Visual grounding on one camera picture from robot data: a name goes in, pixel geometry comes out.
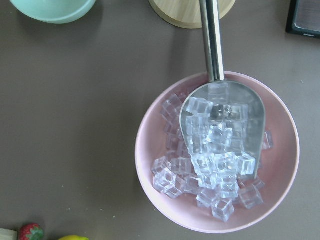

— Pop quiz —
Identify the red strawberry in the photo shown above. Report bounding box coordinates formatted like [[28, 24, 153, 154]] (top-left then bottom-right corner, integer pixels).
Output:
[[18, 223, 45, 240]]

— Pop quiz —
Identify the wooden cup tree stand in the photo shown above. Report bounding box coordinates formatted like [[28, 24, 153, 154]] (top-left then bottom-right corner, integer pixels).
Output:
[[149, 0, 236, 29]]

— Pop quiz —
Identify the mint green bowl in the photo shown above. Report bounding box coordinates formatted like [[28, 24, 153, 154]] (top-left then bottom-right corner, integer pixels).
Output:
[[10, 0, 96, 24]]

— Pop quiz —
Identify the pink bowl with ice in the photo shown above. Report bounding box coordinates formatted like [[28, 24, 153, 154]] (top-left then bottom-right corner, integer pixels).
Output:
[[135, 71, 300, 234]]

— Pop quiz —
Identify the yellow lemon near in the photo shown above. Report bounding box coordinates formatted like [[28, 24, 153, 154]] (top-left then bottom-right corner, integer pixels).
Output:
[[58, 235, 89, 240]]

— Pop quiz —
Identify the wooden cutting board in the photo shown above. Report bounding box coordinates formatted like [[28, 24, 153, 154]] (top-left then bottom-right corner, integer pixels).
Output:
[[0, 228, 18, 240]]

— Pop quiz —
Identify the wine glass rack tray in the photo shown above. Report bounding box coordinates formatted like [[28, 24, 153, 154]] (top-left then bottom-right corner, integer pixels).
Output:
[[285, 0, 320, 39]]

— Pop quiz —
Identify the metal ice scoop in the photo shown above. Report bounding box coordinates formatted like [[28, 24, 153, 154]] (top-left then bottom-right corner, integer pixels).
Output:
[[179, 0, 266, 179]]

